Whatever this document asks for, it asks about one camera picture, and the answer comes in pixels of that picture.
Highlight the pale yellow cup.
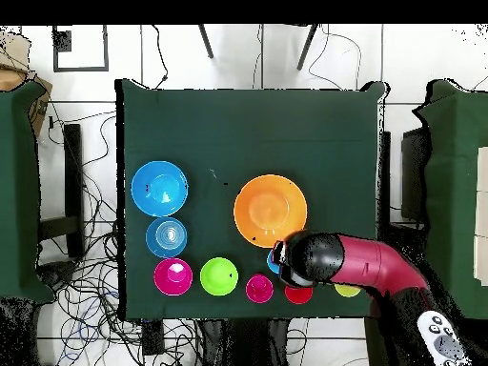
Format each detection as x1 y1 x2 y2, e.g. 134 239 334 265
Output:
334 283 362 298

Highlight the grey chair base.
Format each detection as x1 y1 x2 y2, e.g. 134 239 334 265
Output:
35 260 79 293

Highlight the black computer case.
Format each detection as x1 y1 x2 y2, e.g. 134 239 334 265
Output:
399 127 430 222

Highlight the cardboard box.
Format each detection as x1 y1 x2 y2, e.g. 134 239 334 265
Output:
0 31 53 138

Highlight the black metal frame bar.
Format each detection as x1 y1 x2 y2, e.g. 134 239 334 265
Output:
39 123 86 260

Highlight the green cloth side table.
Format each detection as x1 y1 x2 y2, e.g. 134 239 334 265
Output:
411 78 488 327
0 81 54 306

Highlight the dark green table cloth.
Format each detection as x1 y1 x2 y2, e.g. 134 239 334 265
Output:
114 78 390 321

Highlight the large orange bowl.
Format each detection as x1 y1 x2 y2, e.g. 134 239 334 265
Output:
233 173 309 249

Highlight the light blue shallow bowl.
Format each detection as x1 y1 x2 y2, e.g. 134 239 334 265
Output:
145 216 189 259

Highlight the camera tripod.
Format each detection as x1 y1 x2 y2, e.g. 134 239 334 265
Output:
196 23 318 72

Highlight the pink cup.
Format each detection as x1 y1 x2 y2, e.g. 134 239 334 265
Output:
245 274 275 305

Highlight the green bowl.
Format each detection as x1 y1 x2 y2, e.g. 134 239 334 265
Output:
199 256 240 297

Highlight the pink bowl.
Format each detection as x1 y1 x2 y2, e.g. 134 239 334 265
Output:
152 257 194 297

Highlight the large blue bowl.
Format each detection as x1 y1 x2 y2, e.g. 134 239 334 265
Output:
130 160 190 218

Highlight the blue cup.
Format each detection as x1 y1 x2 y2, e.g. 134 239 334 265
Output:
266 249 281 275

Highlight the black square floor frame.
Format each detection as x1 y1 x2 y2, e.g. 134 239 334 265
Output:
51 25 110 72

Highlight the red cup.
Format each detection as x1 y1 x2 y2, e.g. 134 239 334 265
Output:
284 285 315 305

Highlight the black cable with plug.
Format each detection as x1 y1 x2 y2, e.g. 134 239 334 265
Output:
151 24 170 90

